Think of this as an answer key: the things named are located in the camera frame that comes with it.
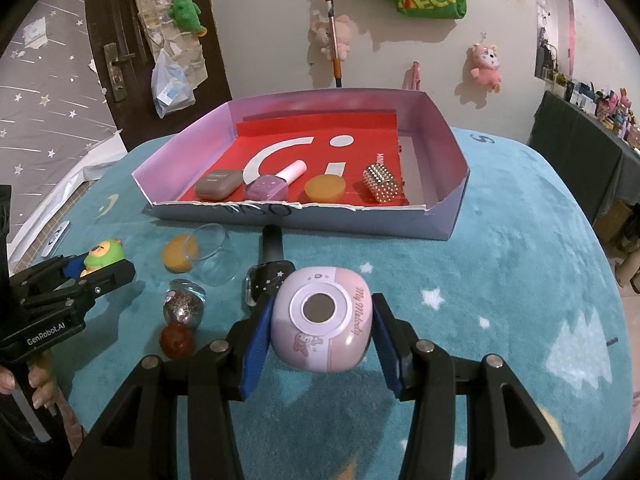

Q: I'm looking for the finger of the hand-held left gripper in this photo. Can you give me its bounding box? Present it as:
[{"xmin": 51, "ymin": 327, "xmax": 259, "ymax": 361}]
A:
[
  {"xmin": 20, "ymin": 259, "xmax": 137, "ymax": 311},
  {"xmin": 10, "ymin": 255, "xmax": 88, "ymax": 301}
]

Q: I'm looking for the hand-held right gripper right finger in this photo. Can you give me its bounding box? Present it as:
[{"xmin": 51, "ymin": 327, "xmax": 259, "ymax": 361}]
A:
[{"xmin": 371, "ymin": 292, "xmax": 583, "ymax": 480}]

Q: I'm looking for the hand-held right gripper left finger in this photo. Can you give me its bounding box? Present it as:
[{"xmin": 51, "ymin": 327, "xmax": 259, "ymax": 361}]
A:
[{"xmin": 64, "ymin": 296, "xmax": 275, "ymax": 480}]

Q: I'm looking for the green bear toy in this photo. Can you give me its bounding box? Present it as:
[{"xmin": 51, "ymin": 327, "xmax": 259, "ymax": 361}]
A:
[{"xmin": 80, "ymin": 238, "xmax": 127, "ymax": 278}]

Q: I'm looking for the orange egg-shaped sponge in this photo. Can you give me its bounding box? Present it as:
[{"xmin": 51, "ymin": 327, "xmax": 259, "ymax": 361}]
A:
[{"xmin": 161, "ymin": 233, "xmax": 200, "ymax": 272}]

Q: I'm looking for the glitter-filled glass jar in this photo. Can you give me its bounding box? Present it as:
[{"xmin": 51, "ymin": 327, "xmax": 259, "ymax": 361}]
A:
[{"xmin": 162, "ymin": 279, "xmax": 207, "ymax": 325}]

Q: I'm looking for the pink round case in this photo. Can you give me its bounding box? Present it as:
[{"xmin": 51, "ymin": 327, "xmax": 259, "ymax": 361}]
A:
[{"xmin": 270, "ymin": 266, "xmax": 373, "ymax": 373}]

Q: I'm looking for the clear glass cup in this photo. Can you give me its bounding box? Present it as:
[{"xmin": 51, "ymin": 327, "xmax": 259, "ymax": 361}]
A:
[{"xmin": 187, "ymin": 223, "xmax": 238, "ymax": 287}]

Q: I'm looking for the lavender cardboard box red inside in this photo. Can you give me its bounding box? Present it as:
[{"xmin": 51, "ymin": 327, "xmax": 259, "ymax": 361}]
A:
[{"xmin": 131, "ymin": 87, "xmax": 472, "ymax": 242}]

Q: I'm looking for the brown earbud case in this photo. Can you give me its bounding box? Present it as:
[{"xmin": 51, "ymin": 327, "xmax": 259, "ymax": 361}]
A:
[{"xmin": 194, "ymin": 169, "xmax": 244, "ymax": 201}]

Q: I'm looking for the purple nail polish bottle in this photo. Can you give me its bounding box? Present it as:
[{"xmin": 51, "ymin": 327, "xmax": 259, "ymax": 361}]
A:
[{"xmin": 244, "ymin": 160, "xmax": 307, "ymax": 201}]

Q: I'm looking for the gold studded cylinder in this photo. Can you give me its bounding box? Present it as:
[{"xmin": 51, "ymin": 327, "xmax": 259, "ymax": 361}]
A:
[{"xmin": 362, "ymin": 162, "xmax": 402, "ymax": 205}]

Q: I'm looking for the yellow dome-shaped soap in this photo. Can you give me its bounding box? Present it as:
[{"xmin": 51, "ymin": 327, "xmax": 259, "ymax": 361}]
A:
[{"xmin": 304, "ymin": 174, "xmax": 347, "ymax": 203}]

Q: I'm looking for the person's left hand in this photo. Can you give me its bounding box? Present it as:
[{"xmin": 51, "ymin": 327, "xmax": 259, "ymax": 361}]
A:
[{"xmin": 0, "ymin": 352, "xmax": 87, "ymax": 458}]

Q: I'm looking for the white power strip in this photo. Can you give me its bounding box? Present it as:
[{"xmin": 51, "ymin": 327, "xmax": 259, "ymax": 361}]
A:
[{"xmin": 42, "ymin": 220, "xmax": 71, "ymax": 261}]

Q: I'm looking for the red-brown ball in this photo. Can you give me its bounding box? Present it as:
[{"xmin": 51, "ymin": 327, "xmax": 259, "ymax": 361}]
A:
[{"xmin": 159, "ymin": 322, "xmax": 196, "ymax": 359}]

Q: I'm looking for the white plastic sheet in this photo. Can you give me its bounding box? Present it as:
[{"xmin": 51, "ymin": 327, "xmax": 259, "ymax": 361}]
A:
[{"xmin": 10, "ymin": 130, "xmax": 128, "ymax": 261}]

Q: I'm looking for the blue moon-and-star blanket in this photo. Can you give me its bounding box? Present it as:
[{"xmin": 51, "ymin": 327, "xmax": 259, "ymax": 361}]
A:
[{"xmin": 10, "ymin": 127, "xmax": 640, "ymax": 480}]

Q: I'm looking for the clear plastic bag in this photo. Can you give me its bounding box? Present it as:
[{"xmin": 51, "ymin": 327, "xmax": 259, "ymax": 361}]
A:
[{"xmin": 151, "ymin": 49, "xmax": 196, "ymax": 119}]

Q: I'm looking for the dark brown door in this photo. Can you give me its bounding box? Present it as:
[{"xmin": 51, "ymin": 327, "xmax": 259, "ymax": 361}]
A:
[{"xmin": 84, "ymin": 0, "xmax": 233, "ymax": 153}]

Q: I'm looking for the beige hanging organizer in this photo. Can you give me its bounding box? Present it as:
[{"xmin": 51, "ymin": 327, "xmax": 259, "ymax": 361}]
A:
[{"xmin": 123, "ymin": 0, "xmax": 208, "ymax": 88}]

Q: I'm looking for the table with dark cloth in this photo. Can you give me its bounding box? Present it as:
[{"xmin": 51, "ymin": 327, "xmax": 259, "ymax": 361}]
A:
[{"xmin": 526, "ymin": 91, "xmax": 640, "ymax": 221}]

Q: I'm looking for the green plush toy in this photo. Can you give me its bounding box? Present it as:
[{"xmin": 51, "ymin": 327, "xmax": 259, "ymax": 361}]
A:
[{"xmin": 168, "ymin": 0, "xmax": 207, "ymax": 37}]

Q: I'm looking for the pink plush pig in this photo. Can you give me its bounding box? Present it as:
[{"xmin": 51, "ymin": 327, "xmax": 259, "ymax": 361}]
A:
[{"xmin": 467, "ymin": 42, "xmax": 503, "ymax": 93}]

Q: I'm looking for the row of cosmetics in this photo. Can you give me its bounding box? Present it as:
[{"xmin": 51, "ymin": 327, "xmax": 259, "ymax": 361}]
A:
[{"xmin": 535, "ymin": 42, "xmax": 640, "ymax": 148}]

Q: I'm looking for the pink plush toy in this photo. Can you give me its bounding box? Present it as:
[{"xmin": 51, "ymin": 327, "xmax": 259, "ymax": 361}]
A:
[{"xmin": 310, "ymin": 14, "xmax": 356, "ymax": 58}]

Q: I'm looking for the brass door handle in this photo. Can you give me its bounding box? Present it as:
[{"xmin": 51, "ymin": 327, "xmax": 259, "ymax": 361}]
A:
[{"xmin": 103, "ymin": 43, "xmax": 136, "ymax": 102}]

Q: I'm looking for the white wall switch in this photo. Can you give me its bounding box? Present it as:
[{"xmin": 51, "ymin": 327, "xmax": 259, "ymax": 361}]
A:
[{"xmin": 22, "ymin": 17, "xmax": 51, "ymax": 48}]

